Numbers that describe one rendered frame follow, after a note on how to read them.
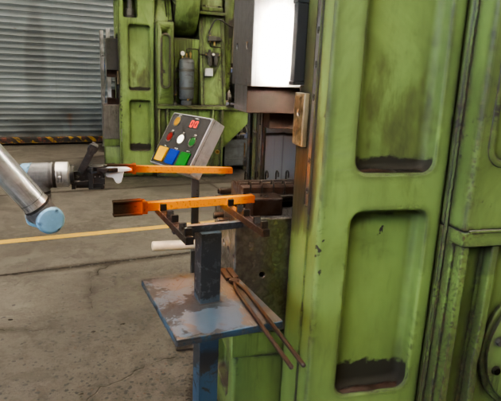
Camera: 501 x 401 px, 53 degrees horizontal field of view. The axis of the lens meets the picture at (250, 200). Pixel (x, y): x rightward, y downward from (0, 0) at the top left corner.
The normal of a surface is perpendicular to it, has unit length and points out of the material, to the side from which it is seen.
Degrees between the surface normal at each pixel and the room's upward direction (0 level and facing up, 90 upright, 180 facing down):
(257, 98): 90
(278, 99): 90
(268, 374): 89
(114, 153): 90
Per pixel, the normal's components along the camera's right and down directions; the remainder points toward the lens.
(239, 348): 0.25, 0.25
